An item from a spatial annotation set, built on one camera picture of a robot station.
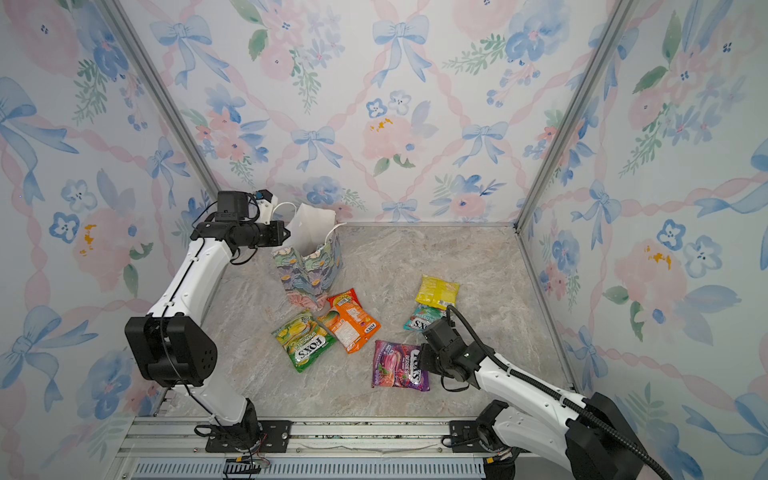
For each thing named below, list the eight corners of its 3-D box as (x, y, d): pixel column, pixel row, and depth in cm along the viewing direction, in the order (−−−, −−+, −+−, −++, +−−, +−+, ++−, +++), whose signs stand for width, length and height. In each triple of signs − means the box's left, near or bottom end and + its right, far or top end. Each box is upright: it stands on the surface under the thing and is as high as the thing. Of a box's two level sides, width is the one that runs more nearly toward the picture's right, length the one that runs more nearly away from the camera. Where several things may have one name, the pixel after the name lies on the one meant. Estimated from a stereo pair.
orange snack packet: (348, 356, 89) (346, 351, 86) (314, 314, 98) (312, 308, 94) (383, 327, 95) (383, 322, 92) (349, 290, 103) (348, 284, 100)
